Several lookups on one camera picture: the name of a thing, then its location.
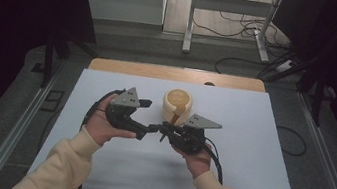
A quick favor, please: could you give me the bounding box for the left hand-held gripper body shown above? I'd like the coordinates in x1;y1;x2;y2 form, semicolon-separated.
103;83;145;132

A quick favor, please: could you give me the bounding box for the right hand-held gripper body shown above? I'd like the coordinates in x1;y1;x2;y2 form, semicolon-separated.
166;109;225;159

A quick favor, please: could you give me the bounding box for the beige wooden cup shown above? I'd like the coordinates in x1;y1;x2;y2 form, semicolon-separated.
159;86;195;128

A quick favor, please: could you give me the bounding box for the person's left hand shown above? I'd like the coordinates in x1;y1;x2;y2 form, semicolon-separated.
81;91;144;151

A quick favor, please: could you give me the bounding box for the person's right hand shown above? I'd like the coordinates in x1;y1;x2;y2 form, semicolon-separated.
166;138;215;182

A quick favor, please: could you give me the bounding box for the black tripod stand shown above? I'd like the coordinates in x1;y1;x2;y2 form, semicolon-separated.
29;14;104;96
253;0;337;130

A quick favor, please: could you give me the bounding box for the white power strip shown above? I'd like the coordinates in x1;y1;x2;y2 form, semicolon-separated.
275;57;295;74

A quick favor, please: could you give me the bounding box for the white metal stand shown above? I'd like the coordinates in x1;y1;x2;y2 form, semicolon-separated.
181;0;285;67

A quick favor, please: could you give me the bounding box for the left hand-held gripper cable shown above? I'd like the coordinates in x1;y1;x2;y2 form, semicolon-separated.
71;83;125;189

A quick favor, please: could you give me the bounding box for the hand-held gripper cable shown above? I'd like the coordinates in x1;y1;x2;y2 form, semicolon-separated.
71;83;125;189
199;137;230;187

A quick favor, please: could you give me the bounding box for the right hand-held gripper cable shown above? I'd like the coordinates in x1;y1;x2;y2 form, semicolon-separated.
199;137;230;187

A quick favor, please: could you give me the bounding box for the black tangled floor cable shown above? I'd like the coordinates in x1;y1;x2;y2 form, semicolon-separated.
183;0;298;85

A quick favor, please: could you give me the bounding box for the black floor cable loop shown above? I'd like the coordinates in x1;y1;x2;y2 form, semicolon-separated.
272;125;311;158

